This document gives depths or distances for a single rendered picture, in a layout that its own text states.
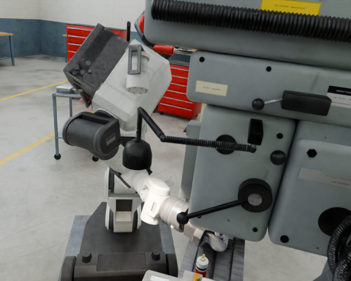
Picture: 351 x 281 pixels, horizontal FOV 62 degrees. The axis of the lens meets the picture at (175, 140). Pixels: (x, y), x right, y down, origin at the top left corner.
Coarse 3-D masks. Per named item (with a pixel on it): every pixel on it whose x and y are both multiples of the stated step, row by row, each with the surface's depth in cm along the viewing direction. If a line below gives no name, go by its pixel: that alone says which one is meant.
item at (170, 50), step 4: (156, 48) 76; (160, 48) 76; (164, 48) 76; (168, 48) 75; (172, 48) 75; (160, 52) 77; (164, 52) 76; (168, 52) 76; (172, 52) 76; (176, 52) 76; (180, 52) 75; (184, 52) 75; (188, 52) 75; (192, 52) 75
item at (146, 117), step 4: (140, 108) 65; (140, 112) 64; (144, 112) 63; (144, 116) 61; (148, 116) 61; (148, 120) 59; (152, 120) 58; (148, 124) 58; (152, 124) 57; (156, 124) 57; (152, 128) 56; (156, 128) 55; (156, 132) 54; (160, 132) 53
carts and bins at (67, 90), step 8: (56, 88) 339; (64, 88) 339; (72, 88) 347; (64, 96) 332; (72, 96) 333; (80, 96) 335; (56, 112) 341; (56, 120) 343; (56, 128) 347; (56, 136) 351; (56, 144) 355; (56, 152) 359; (96, 160) 368
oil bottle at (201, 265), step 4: (200, 256) 103; (204, 256) 101; (200, 260) 101; (204, 260) 100; (196, 264) 102; (200, 264) 100; (204, 264) 100; (196, 268) 102; (200, 268) 100; (204, 268) 100; (196, 272) 102; (200, 272) 101; (204, 272) 101; (204, 276) 102
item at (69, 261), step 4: (68, 256) 151; (72, 256) 151; (64, 260) 147; (68, 260) 147; (72, 260) 148; (64, 264) 145; (68, 264) 145; (72, 264) 146; (64, 268) 143; (68, 268) 144; (72, 268) 145; (64, 272) 142; (68, 272) 142; (64, 276) 141; (68, 276) 142; (60, 280) 141; (64, 280) 141; (68, 280) 141
